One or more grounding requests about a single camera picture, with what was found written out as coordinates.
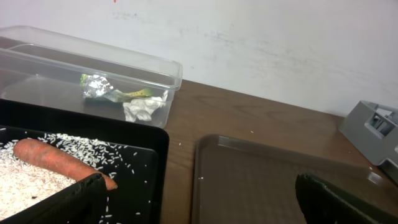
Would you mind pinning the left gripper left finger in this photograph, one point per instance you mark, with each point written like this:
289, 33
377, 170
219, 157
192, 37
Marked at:
68, 202

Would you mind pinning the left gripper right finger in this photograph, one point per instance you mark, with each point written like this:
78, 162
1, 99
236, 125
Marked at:
323, 202

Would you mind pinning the white rice pile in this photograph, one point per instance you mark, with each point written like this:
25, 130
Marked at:
24, 185

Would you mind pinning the orange carrot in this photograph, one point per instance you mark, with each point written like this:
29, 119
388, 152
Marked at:
43, 155

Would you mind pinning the white tissue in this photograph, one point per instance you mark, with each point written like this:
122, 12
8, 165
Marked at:
142, 109

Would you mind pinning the silver foil wrapper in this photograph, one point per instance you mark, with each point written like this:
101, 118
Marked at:
95, 86

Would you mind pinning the yellow green pandan packet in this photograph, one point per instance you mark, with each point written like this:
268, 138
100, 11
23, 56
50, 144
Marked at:
118, 96

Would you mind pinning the black waste tray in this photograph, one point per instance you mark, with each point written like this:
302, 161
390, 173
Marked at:
21, 117

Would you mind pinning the grey dishwasher rack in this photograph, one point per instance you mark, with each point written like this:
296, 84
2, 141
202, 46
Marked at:
372, 130

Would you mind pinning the brown serving tray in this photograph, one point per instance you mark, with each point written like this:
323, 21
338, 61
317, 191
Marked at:
238, 181

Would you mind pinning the clear plastic container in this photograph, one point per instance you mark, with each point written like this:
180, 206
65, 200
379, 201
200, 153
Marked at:
44, 68

